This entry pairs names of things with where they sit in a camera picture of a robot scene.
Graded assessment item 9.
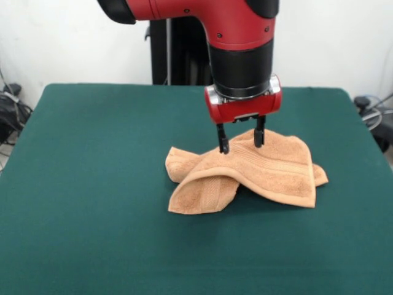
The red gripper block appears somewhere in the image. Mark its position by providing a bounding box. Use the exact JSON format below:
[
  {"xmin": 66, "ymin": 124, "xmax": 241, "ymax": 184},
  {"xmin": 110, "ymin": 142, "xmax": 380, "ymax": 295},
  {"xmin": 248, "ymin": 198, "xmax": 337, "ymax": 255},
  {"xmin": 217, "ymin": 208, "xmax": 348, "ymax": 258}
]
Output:
[{"xmin": 204, "ymin": 74, "xmax": 283, "ymax": 155}]

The orange terry towel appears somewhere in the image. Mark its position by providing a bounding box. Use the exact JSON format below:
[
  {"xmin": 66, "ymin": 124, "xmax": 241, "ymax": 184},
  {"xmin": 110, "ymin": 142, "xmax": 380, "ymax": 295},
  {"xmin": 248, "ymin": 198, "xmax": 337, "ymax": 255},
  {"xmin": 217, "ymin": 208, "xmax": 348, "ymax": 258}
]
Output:
[{"xmin": 165, "ymin": 128, "xmax": 329, "ymax": 215}]

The dark green table cloth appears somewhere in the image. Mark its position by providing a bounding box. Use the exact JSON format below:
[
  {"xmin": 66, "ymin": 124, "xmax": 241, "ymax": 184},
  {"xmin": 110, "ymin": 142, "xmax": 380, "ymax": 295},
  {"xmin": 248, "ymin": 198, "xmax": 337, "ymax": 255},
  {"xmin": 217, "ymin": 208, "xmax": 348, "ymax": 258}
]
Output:
[{"xmin": 0, "ymin": 82, "xmax": 393, "ymax": 295}]

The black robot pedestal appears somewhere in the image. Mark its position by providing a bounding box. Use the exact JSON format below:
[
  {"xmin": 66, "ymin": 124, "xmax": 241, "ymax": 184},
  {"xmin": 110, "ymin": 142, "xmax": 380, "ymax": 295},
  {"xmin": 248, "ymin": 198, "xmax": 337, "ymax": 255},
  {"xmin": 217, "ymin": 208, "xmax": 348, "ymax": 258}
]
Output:
[{"xmin": 143, "ymin": 17, "xmax": 214, "ymax": 86}]

